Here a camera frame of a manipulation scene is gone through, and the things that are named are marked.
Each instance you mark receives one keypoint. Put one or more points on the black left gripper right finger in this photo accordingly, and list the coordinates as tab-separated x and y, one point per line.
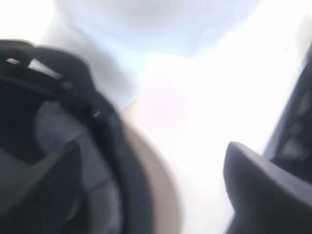
266	199

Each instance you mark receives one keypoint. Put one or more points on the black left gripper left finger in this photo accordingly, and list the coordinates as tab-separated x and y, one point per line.
38	199

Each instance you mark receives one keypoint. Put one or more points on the black helmet with tinted visor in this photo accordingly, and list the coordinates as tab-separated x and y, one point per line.
48	100

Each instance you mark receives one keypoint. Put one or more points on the white mannequin head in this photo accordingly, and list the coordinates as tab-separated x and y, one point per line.
188	76

